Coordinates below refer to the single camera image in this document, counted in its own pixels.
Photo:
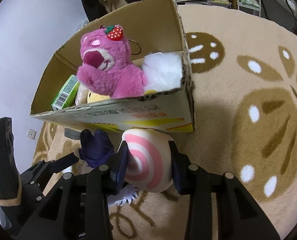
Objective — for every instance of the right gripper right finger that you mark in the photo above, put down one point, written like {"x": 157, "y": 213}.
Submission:
{"x": 180, "y": 170}

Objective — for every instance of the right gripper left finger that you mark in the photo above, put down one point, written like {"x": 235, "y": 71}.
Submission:
{"x": 117, "y": 164}

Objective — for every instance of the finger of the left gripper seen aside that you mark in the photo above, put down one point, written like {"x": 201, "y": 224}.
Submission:
{"x": 10, "y": 181}

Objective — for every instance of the navy-clothed white-haired doll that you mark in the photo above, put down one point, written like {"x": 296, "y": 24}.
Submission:
{"x": 95, "y": 150}

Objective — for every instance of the pink swirl roll plush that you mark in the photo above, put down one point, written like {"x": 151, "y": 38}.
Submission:
{"x": 150, "y": 164}

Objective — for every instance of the pink strawberry bear plush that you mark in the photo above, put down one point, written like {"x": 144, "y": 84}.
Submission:
{"x": 106, "y": 67}

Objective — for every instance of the yellow plush toy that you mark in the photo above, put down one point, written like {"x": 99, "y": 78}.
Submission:
{"x": 94, "y": 97}

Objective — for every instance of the green tissue pack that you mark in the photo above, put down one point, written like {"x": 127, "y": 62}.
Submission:
{"x": 66, "y": 95}

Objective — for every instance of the white fluffy plush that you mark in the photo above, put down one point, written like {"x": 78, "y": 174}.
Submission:
{"x": 163, "y": 72}

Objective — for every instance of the beige patterned rug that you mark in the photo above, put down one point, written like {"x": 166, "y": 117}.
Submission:
{"x": 237, "y": 111}

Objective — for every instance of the wall socket lower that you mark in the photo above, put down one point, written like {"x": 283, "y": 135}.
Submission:
{"x": 31, "y": 134}

